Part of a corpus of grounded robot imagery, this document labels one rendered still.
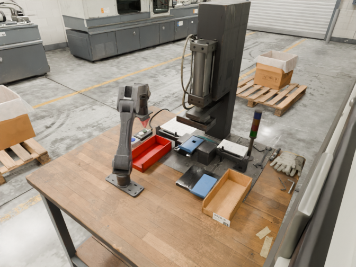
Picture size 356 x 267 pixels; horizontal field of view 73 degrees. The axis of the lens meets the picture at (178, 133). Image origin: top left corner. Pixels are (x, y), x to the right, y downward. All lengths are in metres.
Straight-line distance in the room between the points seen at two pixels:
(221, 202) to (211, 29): 0.75
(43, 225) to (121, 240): 1.45
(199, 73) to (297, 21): 9.40
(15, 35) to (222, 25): 4.63
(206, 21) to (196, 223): 0.85
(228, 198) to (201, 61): 0.62
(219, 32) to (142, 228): 0.87
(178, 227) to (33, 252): 1.46
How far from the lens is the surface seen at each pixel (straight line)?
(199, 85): 1.11
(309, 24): 10.33
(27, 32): 5.47
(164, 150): 1.33
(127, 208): 1.10
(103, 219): 1.09
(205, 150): 1.26
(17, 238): 2.41
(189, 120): 1.20
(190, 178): 1.19
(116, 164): 1.12
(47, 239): 2.29
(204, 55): 1.07
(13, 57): 5.41
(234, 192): 1.17
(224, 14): 1.09
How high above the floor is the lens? 1.74
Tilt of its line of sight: 33 degrees down
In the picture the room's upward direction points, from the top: 1 degrees clockwise
